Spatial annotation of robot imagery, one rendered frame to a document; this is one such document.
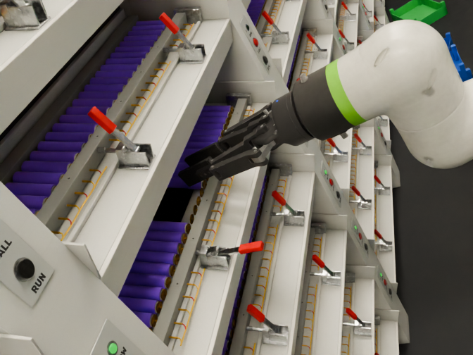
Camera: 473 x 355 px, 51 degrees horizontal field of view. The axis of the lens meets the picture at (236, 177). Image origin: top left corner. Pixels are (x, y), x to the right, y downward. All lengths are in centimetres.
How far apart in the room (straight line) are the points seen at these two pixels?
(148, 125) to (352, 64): 28
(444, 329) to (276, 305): 84
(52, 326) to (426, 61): 49
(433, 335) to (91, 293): 128
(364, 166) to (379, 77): 111
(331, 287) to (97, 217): 69
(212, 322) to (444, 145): 38
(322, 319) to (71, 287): 71
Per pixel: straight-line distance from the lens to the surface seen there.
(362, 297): 137
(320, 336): 108
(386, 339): 152
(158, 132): 68
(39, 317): 46
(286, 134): 70
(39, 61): 55
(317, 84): 67
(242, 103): 101
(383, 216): 182
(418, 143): 71
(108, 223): 57
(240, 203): 81
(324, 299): 114
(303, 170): 114
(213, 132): 95
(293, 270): 95
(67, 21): 60
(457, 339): 163
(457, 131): 71
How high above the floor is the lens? 136
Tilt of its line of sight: 31 degrees down
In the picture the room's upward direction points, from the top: 34 degrees counter-clockwise
